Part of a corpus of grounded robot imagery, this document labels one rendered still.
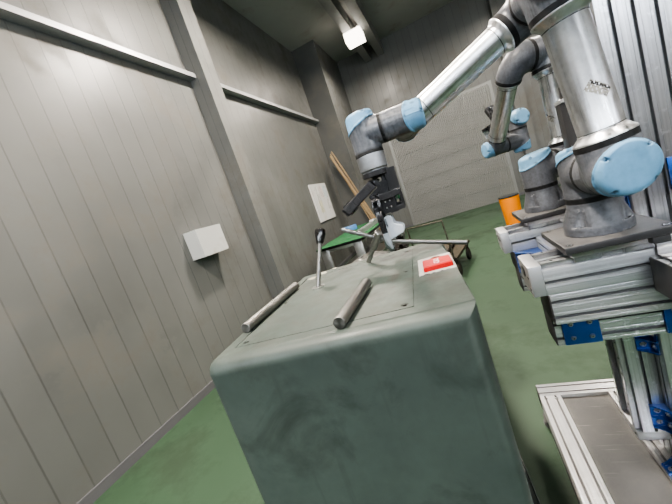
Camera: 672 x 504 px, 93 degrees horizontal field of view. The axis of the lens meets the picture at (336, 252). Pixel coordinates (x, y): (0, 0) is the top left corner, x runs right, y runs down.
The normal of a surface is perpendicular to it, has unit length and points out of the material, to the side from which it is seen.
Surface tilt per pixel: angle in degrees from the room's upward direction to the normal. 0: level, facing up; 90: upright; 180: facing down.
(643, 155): 98
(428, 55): 90
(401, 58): 90
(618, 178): 98
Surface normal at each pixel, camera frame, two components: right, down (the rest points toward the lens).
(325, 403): -0.22, 0.22
